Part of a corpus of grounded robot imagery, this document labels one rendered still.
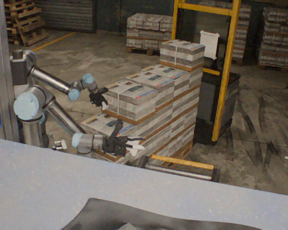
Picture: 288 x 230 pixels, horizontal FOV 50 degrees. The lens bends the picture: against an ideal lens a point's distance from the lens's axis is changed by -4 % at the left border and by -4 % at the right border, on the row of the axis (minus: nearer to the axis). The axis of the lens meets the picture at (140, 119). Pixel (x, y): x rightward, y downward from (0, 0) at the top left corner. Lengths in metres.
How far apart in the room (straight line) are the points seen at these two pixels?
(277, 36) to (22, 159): 7.23
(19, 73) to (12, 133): 0.35
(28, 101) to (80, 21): 8.61
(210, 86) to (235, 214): 3.55
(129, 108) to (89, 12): 7.50
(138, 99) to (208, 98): 1.67
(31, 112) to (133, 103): 1.16
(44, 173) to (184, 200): 0.21
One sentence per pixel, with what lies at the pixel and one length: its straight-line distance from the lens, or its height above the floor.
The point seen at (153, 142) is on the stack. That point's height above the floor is 0.54.
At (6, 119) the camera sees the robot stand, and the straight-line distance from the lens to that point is 1.92.
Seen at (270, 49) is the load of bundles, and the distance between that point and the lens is 7.62.
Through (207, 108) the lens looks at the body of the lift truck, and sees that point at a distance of 4.07.
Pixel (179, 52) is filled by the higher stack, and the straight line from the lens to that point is 3.27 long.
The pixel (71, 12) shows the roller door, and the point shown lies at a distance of 10.18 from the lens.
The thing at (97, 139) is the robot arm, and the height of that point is 1.25.
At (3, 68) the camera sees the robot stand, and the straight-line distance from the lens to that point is 1.81.
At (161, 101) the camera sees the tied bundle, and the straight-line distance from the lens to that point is 2.86.
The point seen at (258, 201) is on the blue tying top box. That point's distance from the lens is 0.49.
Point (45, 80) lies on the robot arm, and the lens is 2.17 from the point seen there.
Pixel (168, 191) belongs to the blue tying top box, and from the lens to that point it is 0.47.
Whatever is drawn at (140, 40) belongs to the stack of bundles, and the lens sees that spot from 7.71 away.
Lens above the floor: 2.04
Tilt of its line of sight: 27 degrees down
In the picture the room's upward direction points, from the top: 3 degrees clockwise
